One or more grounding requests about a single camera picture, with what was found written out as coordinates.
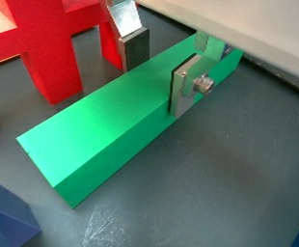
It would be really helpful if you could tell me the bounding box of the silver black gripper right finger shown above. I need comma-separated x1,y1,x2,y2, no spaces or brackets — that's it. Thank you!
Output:
168,31,234,118

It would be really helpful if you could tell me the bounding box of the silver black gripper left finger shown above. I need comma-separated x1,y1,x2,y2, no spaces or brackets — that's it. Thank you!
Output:
104,0,149,71

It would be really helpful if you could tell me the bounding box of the long green block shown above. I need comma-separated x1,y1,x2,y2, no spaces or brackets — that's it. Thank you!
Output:
15,33,244,209

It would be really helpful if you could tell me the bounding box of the red cross-shaped block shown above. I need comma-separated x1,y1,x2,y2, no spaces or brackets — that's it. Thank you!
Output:
11,0,122,104

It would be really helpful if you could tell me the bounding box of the purple cross-shaped block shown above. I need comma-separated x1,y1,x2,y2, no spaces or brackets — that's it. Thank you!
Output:
0,185,41,247

